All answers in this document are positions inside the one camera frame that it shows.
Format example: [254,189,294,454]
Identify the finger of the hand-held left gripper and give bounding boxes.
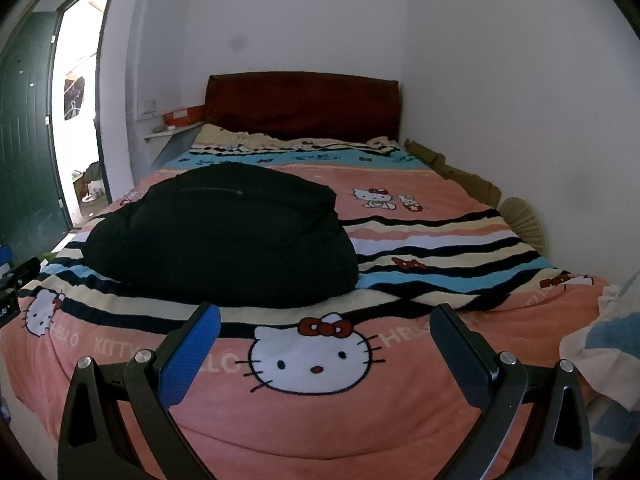
[5,257,41,286]

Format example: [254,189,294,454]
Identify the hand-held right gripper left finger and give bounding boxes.
[57,302,223,480]

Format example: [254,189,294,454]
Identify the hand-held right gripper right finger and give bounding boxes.
[429,304,593,480]

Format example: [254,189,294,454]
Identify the black hooded jacket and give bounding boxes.
[80,162,360,308]

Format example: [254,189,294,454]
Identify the pink cartoon printed blanket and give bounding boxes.
[0,122,613,480]

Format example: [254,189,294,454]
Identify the dark green door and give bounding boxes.
[0,10,71,256]

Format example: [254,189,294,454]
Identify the beige folding fan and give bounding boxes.
[499,197,548,251]

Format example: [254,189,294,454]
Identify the white and blue cloth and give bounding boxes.
[559,270,640,406]

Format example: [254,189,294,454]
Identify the brown cardboard pieces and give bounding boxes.
[404,139,502,208]

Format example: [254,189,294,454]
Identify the dark hanging cloth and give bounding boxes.
[64,76,86,120]

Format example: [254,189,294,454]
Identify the orange box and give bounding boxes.
[163,105,206,127]

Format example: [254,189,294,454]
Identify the dark red headboard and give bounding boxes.
[204,71,401,142]

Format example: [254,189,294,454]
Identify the white wall shelf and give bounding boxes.
[145,122,205,168]

